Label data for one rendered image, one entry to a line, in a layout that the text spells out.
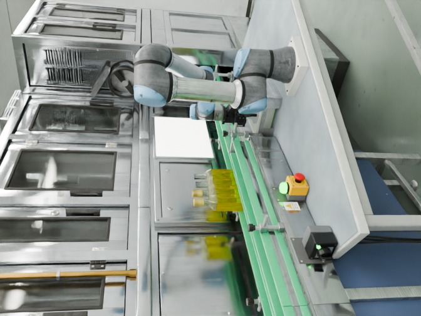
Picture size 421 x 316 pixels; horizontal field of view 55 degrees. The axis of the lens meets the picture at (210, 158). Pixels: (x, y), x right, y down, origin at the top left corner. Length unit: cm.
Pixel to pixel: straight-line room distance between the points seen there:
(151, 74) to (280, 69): 53
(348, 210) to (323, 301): 28
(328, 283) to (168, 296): 60
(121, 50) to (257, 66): 117
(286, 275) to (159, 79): 80
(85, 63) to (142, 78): 122
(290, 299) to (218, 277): 45
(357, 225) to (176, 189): 96
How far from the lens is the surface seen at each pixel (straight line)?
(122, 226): 186
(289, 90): 175
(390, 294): 146
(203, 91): 156
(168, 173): 207
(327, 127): 148
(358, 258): 153
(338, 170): 140
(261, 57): 168
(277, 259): 141
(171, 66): 164
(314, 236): 139
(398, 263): 159
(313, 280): 137
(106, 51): 264
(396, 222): 143
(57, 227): 188
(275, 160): 180
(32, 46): 270
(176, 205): 189
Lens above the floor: 140
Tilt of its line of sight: 10 degrees down
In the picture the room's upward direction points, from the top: 89 degrees counter-clockwise
